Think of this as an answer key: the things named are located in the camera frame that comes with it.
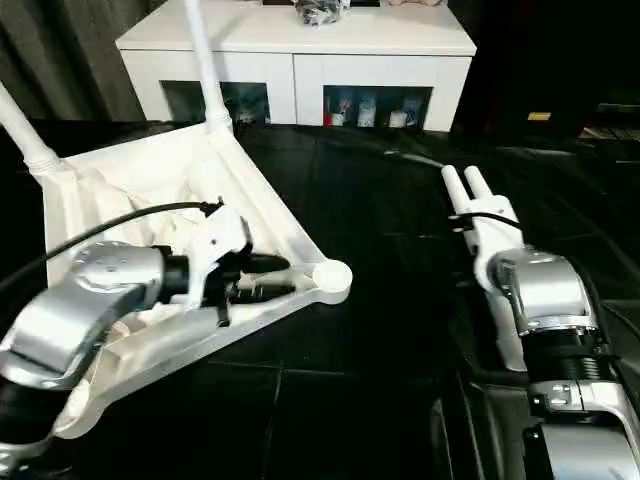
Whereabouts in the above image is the black plastic cover mat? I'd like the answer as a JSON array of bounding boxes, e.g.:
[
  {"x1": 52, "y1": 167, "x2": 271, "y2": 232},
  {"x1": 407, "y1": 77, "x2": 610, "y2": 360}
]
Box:
[{"x1": 0, "y1": 117, "x2": 640, "y2": 480}]

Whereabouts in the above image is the white plastic table top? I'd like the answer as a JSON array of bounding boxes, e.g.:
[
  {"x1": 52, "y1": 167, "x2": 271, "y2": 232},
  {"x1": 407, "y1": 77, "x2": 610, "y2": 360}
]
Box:
[{"x1": 42, "y1": 122, "x2": 355, "y2": 442}]

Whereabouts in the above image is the small white bottle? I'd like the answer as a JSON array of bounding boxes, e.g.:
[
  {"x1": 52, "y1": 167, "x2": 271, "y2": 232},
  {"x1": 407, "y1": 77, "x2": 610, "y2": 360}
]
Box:
[
  {"x1": 327, "y1": 94, "x2": 354, "y2": 127},
  {"x1": 389, "y1": 99, "x2": 419, "y2": 128}
]

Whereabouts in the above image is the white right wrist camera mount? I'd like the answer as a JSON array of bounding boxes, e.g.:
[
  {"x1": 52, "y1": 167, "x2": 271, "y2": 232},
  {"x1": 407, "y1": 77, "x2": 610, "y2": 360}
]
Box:
[{"x1": 451, "y1": 196, "x2": 521, "y2": 294}]

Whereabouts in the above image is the white sideboard with glass doors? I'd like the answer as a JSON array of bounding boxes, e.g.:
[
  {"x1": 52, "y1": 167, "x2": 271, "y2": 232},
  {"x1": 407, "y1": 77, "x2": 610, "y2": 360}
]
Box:
[{"x1": 115, "y1": 0, "x2": 478, "y2": 135}]

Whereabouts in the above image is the white plastic table leg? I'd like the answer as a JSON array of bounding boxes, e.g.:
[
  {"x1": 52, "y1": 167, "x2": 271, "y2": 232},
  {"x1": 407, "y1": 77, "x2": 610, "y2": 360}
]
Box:
[
  {"x1": 0, "y1": 82, "x2": 65, "y2": 175},
  {"x1": 463, "y1": 165, "x2": 496, "y2": 202},
  {"x1": 182, "y1": 0, "x2": 235, "y2": 137},
  {"x1": 441, "y1": 164, "x2": 530, "y2": 374}
]

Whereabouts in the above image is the grey curtain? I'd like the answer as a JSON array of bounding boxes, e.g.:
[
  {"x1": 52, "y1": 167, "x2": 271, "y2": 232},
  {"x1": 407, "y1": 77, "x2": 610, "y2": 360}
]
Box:
[{"x1": 0, "y1": 0, "x2": 147, "y2": 122}]

